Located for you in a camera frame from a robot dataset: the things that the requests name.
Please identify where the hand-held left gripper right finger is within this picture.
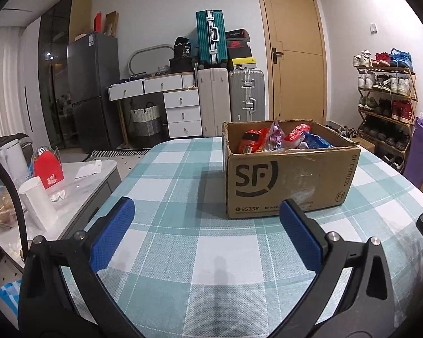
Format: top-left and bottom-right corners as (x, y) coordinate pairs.
(268, 198), (395, 338)

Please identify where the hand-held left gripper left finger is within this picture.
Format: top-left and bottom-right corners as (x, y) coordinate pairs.
(17, 196), (145, 338)

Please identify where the brown cardboard box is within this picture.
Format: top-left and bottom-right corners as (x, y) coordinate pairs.
(221, 120), (361, 219)

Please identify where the blue snack packet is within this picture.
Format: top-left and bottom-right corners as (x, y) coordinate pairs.
(301, 132), (334, 149)

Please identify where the purple white snack packet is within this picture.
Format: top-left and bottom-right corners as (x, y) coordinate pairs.
(268, 120), (286, 151)

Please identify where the white red balloon packet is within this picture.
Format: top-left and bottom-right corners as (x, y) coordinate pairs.
(281, 124), (311, 148)

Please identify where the red cartoon snack packet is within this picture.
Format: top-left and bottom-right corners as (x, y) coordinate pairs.
(239, 128), (270, 154)

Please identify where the purple bag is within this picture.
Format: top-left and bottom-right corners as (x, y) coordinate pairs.
(404, 113), (423, 189)

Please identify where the white coffee table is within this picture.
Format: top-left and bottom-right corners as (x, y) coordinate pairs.
(0, 158), (122, 275)

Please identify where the small cardboard box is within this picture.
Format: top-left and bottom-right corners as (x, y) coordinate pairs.
(356, 137), (376, 154)

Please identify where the shoe rack with shoes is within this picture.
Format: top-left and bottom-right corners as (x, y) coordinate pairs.
(352, 48), (415, 170)

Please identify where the flat white tissue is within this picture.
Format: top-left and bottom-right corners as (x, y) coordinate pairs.
(74, 160), (103, 180)

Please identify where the white paper roll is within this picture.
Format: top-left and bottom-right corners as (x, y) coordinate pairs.
(19, 177), (59, 231)

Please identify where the black white patterned rug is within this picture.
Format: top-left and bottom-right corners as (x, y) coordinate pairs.
(92, 149), (150, 159)

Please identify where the red gift box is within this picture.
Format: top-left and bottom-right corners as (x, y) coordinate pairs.
(33, 146), (65, 190)

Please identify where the pile of loose shoes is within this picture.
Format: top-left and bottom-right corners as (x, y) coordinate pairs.
(324, 124), (360, 139)

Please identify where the wooden shoe rack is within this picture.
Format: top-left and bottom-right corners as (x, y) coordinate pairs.
(354, 65), (418, 173)

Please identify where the clear plastic container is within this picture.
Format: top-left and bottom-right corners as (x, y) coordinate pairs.
(0, 176), (20, 233)

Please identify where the woven laundry basket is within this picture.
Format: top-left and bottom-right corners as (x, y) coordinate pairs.
(129, 102), (162, 145)

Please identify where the blue white bag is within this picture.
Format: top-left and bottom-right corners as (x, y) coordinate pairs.
(0, 278), (22, 310)

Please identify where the white kettle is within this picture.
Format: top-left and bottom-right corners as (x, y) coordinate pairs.
(0, 139), (30, 187)

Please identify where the dark grey cloth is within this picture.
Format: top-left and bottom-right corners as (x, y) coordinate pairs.
(0, 133), (34, 155)

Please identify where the white desk with drawers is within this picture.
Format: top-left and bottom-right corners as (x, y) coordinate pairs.
(108, 72), (203, 148)

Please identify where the grey refrigerator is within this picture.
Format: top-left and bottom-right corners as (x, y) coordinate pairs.
(67, 32), (122, 154)

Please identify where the silver suitcase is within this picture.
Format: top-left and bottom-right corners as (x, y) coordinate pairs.
(228, 69), (266, 124)

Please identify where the tan wooden door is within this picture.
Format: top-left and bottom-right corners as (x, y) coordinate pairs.
(254, 0), (328, 125)

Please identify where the beige suitcase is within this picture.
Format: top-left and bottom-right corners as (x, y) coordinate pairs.
(197, 68), (231, 137)

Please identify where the dark glass cabinet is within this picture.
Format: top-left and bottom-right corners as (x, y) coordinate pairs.
(38, 0), (92, 150)

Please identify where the white wardrobe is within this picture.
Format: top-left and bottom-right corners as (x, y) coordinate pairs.
(19, 16), (52, 141)

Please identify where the oval mirror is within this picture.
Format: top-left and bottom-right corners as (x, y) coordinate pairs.
(129, 44), (175, 74)

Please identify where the yellow black shoe box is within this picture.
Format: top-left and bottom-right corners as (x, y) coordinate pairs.
(228, 57), (257, 71)

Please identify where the white sheer curtain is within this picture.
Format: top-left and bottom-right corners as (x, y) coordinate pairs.
(0, 37), (23, 138)

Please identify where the plain black shoe box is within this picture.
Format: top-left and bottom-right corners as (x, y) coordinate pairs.
(229, 46), (252, 59)

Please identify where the black bag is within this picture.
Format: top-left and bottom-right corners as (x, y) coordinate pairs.
(174, 37), (198, 60)

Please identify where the black orange-rimmed shoe box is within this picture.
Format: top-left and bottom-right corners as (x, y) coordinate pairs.
(226, 29), (250, 41)

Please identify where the brown paper bag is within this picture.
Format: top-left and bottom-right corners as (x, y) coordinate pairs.
(105, 10), (120, 37)

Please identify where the teal suitcase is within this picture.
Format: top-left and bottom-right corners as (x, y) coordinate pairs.
(196, 10), (230, 68)

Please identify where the black cable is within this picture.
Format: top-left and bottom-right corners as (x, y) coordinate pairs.
(0, 153), (30, 254)

